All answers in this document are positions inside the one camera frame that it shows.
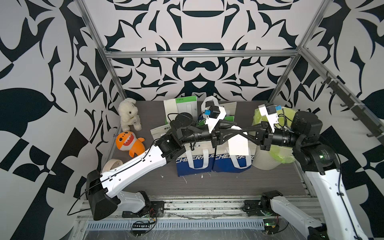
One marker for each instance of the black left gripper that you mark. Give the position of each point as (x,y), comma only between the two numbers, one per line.
(215,138)

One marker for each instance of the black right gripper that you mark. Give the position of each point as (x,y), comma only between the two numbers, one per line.
(264,136)

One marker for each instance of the white receipt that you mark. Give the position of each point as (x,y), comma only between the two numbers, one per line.
(171,109)
(238,146)

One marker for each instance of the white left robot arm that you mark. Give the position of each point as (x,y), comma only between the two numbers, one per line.
(104,191)

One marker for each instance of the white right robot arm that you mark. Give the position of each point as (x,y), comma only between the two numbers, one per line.
(321,165)

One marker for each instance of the green white middle bag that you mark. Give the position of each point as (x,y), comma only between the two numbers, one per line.
(201,120)

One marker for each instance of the green white bag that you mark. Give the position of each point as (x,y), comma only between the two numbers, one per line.
(188,105)
(201,120)

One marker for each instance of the white round trash bin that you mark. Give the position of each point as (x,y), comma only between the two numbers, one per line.
(263,159)

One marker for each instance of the white blue back right bag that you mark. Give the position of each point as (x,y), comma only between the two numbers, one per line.
(230,108)

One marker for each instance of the blue white front right bag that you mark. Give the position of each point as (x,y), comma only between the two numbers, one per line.
(224,162)

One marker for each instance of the blue white front left bag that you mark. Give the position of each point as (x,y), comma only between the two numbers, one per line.
(197,161)

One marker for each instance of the green plastic bin liner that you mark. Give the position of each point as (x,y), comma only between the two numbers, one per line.
(283,155)

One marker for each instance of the green white back left bag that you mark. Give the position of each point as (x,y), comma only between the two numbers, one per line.
(188,105)

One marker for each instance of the orange plush monster toy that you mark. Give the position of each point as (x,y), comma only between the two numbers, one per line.
(128,142)

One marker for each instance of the white plush rabbit toy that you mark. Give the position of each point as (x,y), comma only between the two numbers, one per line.
(128,113)

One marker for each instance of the white tape roll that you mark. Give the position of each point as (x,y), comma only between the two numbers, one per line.
(111,164)

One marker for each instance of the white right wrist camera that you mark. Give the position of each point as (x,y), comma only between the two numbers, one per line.
(269,110)

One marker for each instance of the aluminium frame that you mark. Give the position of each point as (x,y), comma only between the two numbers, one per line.
(345,38)

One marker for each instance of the black wall hook rail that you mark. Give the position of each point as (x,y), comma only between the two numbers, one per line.
(352,103)

